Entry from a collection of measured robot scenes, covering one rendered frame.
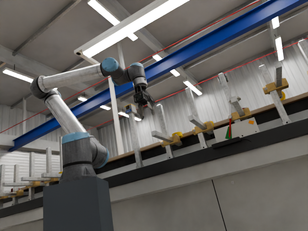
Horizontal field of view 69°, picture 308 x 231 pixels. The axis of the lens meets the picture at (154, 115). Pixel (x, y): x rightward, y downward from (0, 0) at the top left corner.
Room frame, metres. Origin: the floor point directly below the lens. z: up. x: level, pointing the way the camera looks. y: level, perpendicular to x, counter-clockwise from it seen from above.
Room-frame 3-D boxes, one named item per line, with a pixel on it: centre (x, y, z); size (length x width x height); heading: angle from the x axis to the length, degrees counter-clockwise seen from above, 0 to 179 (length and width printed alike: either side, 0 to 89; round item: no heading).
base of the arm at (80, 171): (1.18, 0.45, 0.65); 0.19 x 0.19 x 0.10
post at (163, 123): (1.59, -0.06, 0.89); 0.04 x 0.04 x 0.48; 66
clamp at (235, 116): (1.38, -0.53, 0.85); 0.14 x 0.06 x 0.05; 66
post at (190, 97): (1.49, -0.28, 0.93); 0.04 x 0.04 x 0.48; 66
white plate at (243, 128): (1.37, -0.47, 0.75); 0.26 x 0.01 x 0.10; 66
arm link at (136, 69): (1.28, 0.05, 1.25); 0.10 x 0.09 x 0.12; 79
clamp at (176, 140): (1.58, -0.08, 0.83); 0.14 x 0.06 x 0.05; 66
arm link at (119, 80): (1.29, 0.16, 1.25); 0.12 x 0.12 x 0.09; 79
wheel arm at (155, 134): (1.51, -0.06, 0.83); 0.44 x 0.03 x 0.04; 156
